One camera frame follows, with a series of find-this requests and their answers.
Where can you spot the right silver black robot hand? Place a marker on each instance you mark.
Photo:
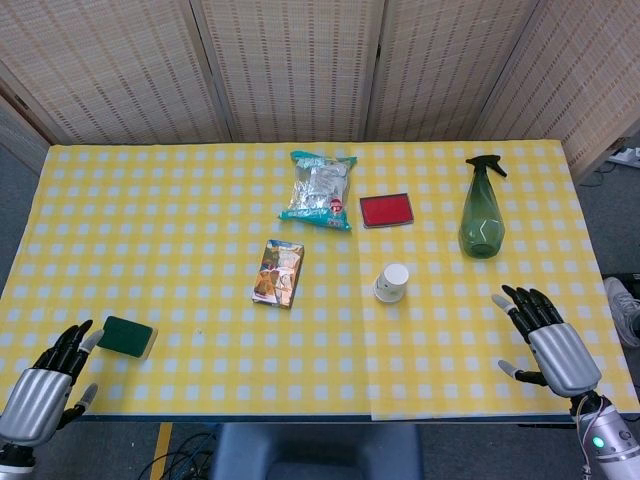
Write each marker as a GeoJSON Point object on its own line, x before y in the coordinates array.
{"type": "Point", "coordinates": [565, 357]}

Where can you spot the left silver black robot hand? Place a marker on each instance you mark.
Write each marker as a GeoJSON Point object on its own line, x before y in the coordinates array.
{"type": "Point", "coordinates": [37, 400]}

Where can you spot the white paper cup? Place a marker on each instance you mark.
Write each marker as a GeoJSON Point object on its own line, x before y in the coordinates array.
{"type": "Point", "coordinates": [386, 299]}
{"type": "Point", "coordinates": [395, 280]}

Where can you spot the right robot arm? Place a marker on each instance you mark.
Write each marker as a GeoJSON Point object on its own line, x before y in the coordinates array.
{"type": "Point", "coordinates": [610, 445]}

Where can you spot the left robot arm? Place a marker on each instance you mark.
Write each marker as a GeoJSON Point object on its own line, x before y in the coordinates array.
{"type": "Point", "coordinates": [12, 462]}

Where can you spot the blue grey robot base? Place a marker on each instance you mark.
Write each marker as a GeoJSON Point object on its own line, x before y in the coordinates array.
{"type": "Point", "coordinates": [315, 452]}

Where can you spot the grey sneaker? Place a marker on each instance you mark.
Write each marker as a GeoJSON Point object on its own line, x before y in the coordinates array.
{"type": "Point", "coordinates": [619, 310]}

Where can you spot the black floor object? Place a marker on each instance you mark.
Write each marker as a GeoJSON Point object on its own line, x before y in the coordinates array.
{"type": "Point", "coordinates": [625, 278]}

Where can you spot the green yellow sponge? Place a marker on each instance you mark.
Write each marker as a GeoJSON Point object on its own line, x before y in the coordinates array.
{"type": "Point", "coordinates": [125, 335]}

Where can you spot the green spray bottle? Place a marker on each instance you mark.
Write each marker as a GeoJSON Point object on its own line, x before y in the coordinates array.
{"type": "Point", "coordinates": [481, 215]}

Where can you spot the white power strip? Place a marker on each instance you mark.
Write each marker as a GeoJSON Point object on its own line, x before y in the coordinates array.
{"type": "Point", "coordinates": [627, 156]}

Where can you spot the red ink pad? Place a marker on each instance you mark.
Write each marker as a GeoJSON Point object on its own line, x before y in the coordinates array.
{"type": "Point", "coordinates": [386, 210]}

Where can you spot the woven folding screen panel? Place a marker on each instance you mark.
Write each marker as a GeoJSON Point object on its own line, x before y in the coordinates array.
{"type": "Point", "coordinates": [17, 135]}
{"type": "Point", "coordinates": [580, 75]}
{"type": "Point", "coordinates": [100, 70]}
{"type": "Point", "coordinates": [290, 70]}
{"type": "Point", "coordinates": [440, 70]}

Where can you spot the colourful printed carton box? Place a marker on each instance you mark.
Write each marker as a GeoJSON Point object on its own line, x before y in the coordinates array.
{"type": "Point", "coordinates": [279, 274]}

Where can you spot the teal silver snack bag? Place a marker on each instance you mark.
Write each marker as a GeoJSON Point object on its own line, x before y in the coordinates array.
{"type": "Point", "coordinates": [320, 190]}

